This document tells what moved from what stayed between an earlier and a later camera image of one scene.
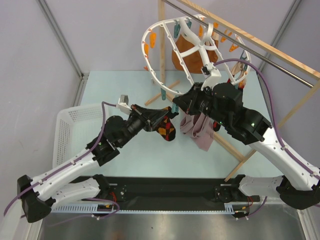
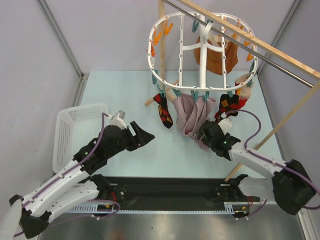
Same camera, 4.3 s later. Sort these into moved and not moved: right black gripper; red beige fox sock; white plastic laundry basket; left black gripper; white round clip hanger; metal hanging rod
Moved: red beige fox sock; left black gripper; right black gripper; white round clip hanger
Not moved: white plastic laundry basket; metal hanging rod
